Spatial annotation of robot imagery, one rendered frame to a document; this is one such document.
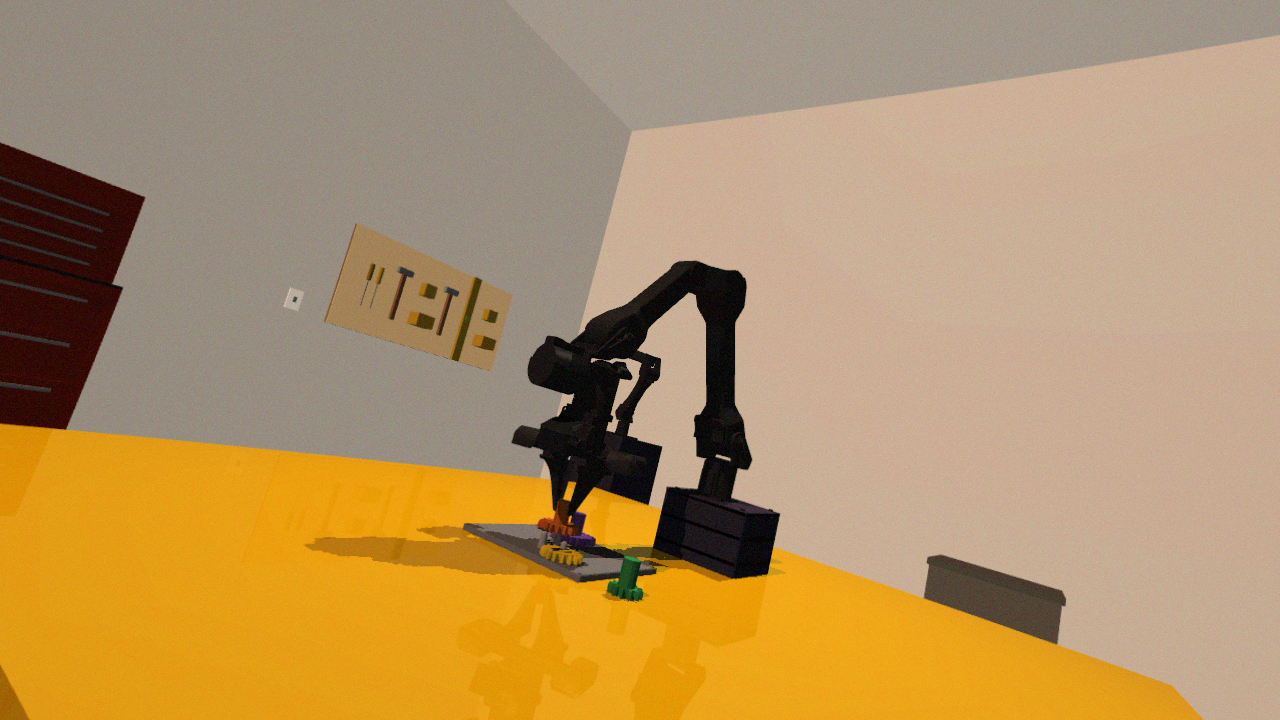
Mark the green gear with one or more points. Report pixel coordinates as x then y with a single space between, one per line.
626 587

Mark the yellow gear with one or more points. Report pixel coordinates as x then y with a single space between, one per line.
556 554

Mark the orange gear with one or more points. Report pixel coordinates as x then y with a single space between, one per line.
560 524

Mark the purple gear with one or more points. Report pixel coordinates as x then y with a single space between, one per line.
581 539

